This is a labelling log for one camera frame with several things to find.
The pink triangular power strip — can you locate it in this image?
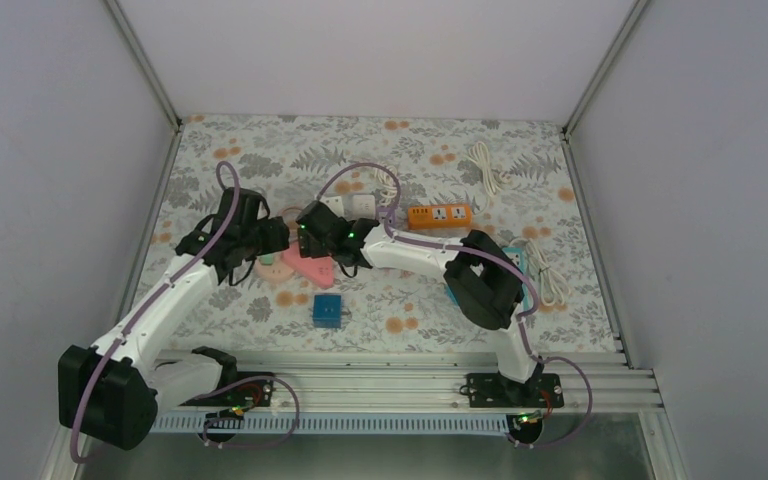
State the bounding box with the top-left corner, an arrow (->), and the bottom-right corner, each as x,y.
281,243 -> 335,289

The white plug adapter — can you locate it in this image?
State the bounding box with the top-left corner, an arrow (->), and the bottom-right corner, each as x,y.
320,194 -> 377,219

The dark blue cube socket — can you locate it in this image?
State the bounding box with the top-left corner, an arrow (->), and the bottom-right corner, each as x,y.
312,294 -> 342,329

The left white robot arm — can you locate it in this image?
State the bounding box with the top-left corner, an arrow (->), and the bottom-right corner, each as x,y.
58,187 -> 289,450

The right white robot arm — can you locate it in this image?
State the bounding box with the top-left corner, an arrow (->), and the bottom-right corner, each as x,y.
296,200 -> 543,407

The orange power strip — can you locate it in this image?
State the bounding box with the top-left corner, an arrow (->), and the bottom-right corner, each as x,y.
407,204 -> 473,230

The teal power strip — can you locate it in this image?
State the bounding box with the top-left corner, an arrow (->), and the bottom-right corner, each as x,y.
502,247 -> 528,276

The white coiled cable centre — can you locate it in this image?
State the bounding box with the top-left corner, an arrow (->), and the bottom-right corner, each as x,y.
369,164 -> 402,210

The white coiled cable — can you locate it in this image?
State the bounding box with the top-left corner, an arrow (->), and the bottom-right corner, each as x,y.
467,140 -> 511,197
523,237 -> 572,308
369,164 -> 402,210

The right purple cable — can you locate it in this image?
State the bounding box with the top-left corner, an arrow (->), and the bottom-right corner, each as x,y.
316,162 -> 595,450

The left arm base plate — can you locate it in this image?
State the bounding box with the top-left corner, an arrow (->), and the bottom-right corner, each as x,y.
183,372 -> 274,408

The white coiled cable far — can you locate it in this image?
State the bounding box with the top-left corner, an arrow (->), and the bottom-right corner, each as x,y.
467,140 -> 511,197

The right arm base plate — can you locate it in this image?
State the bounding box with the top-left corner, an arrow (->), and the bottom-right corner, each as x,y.
458,373 -> 565,408

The white coiled cable right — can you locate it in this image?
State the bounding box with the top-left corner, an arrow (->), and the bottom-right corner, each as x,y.
523,237 -> 572,308

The aluminium rail frame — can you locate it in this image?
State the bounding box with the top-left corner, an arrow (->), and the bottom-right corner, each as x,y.
234,351 -> 664,413

